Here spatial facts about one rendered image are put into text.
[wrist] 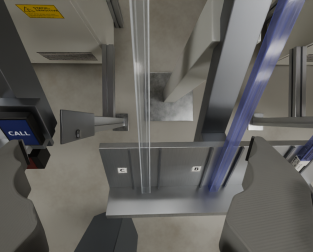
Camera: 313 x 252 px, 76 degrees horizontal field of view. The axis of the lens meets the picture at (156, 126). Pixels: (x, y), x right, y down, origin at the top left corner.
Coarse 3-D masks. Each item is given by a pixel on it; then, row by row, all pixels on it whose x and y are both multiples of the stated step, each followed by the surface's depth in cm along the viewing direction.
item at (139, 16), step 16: (144, 0) 14; (144, 16) 15; (144, 32) 15; (144, 48) 16; (144, 64) 17; (144, 80) 18; (144, 96) 19; (144, 112) 21; (144, 128) 22; (144, 144) 24; (144, 160) 26; (144, 176) 29; (144, 192) 32
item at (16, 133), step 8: (0, 120) 24; (8, 120) 24; (16, 120) 24; (24, 120) 24; (8, 128) 24; (16, 128) 25; (24, 128) 25; (8, 136) 25; (16, 136) 25; (24, 136) 26; (32, 136) 26; (24, 144) 27
